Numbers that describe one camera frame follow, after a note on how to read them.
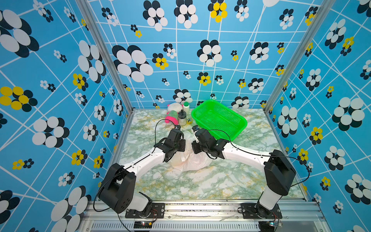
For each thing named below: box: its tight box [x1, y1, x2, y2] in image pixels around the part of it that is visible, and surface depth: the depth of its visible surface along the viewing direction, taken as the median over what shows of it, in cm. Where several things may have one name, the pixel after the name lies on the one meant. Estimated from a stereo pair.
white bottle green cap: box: [183, 101, 190, 116], surface depth 114 cm
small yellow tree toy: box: [186, 117, 193, 125], surface depth 114 cm
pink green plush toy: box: [164, 110, 180, 126], surface depth 110 cm
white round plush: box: [167, 102, 184, 114], surface depth 115 cm
